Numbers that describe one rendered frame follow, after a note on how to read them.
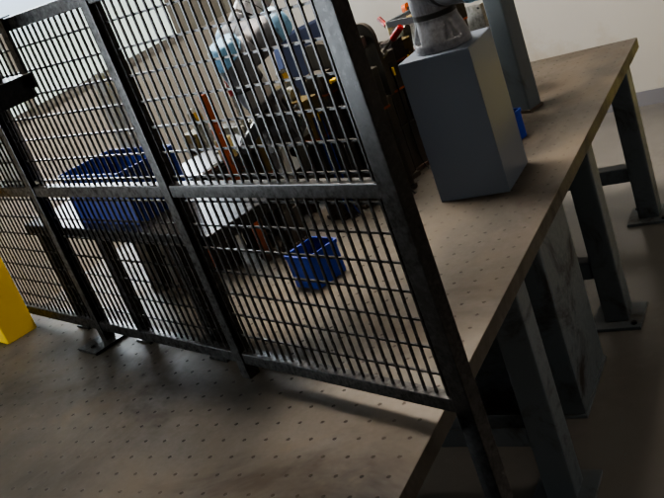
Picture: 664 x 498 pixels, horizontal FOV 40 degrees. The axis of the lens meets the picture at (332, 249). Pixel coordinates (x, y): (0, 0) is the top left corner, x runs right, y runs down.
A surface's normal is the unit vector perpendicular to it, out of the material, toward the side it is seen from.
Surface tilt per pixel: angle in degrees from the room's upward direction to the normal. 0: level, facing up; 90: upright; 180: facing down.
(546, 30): 90
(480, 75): 90
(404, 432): 0
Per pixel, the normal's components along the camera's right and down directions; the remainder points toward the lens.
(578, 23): -0.41, 0.46
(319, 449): -0.33, -0.88
